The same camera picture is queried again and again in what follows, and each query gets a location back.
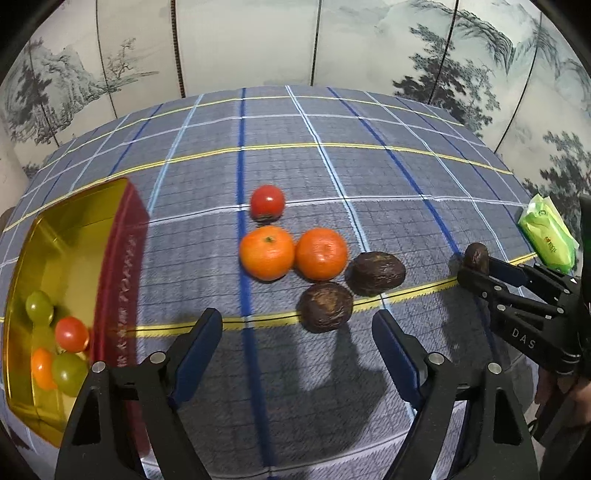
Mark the red tomato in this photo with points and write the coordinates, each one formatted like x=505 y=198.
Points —
x=268 y=201
x=71 y=333

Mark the red and gold tin box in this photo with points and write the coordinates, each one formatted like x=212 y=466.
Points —
x=69 y=249

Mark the orange mandarin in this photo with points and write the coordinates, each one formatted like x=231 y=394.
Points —
x=267 y=254
x=322 y=254

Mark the green wet wipes packet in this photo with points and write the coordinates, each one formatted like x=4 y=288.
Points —
x=545 y=230

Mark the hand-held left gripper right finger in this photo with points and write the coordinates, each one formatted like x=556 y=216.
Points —
x=397 y=360

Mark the orange tomato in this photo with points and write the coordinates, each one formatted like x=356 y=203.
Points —
x=42 y=369

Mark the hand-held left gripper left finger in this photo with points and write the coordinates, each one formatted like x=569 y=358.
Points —
x=194 y=364

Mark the small green tomato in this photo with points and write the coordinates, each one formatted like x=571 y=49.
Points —
x=39 y=305

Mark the brown passion fruit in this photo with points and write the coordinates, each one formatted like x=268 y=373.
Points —
x=475 y=256
x=378 y=273
x=325 y=307

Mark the large green tomato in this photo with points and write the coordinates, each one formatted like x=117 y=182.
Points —
x=69 y=371

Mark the blue plaid tablecloth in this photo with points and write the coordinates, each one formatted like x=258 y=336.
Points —
x=286 y=369

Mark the ink landscape folding screen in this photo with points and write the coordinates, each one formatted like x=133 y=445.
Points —
x=244 y=41

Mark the person's right hand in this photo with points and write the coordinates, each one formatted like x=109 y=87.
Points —
x=545 y=387

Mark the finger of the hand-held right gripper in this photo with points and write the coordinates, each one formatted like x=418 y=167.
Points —
x=503 y=290
x=510 y=273

